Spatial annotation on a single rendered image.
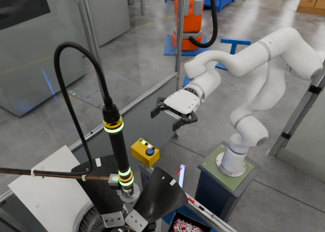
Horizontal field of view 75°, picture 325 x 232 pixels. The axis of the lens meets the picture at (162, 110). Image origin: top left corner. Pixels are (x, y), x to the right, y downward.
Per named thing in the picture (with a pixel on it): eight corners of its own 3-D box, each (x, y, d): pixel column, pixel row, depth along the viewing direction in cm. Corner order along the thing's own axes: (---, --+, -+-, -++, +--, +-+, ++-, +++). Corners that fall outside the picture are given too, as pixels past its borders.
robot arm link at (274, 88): (239, 140, 111) (222, 120, 122) (254, 139, 117) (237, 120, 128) (303, 52, 84) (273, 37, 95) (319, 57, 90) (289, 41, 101)
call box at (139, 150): (131, 156, 140) (129, 146, 133) (141, 146, 146) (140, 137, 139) (149, 169, 133) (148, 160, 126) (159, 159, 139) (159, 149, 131)
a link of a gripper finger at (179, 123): (192, 123, 70) (180, 136, 66) (184, 119, 71) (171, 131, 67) (193, 117, 67) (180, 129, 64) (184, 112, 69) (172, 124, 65)
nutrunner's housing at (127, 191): (124, 201, 73) (94, 102, 41) (125, 190, 76) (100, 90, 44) (135, 202, 73) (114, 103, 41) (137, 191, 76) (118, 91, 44)
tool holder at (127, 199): (111, 202, 70) (106, 188, 64) (116, 182, 75) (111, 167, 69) (138, 204, 70) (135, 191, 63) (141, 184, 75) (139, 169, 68)
